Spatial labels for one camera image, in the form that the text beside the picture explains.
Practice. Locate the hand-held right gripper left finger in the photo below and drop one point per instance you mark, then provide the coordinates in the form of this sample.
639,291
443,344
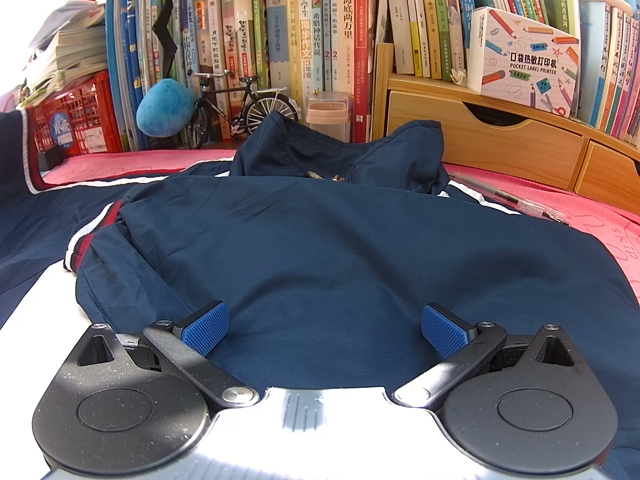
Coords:
205,327

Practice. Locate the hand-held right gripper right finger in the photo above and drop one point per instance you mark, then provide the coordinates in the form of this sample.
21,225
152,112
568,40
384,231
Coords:
445,330

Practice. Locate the navy and white jacket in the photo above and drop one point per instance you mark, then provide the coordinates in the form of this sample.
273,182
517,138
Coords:
325,250

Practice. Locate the clear pen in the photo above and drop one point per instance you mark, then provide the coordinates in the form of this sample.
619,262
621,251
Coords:
515,200

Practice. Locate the wooden drawer organizer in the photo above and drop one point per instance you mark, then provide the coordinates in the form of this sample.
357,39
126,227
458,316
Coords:
425,115

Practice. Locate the blue egg-shaped plush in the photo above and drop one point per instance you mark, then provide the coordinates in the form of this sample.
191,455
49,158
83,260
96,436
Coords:
165,110

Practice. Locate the black model bicycle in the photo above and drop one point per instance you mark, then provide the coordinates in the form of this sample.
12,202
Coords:
265,107

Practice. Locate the small black box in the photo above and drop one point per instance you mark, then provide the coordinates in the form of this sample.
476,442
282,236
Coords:
50,159

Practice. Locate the red plastic crate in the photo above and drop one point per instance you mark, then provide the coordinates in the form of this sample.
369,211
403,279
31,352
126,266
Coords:
85,110

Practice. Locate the clear jar with pink lid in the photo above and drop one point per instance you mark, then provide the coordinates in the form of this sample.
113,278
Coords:
327,110

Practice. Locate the white pencil-print box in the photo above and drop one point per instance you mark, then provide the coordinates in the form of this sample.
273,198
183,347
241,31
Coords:
520,60

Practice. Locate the row of thin blue books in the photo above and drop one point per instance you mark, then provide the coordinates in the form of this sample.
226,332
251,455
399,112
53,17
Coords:
125,35

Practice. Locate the stack of paper workbooks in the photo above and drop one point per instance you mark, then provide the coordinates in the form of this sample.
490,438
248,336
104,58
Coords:
70,55

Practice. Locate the row of books on organizer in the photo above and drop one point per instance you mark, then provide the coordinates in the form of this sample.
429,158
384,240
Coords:
440,10

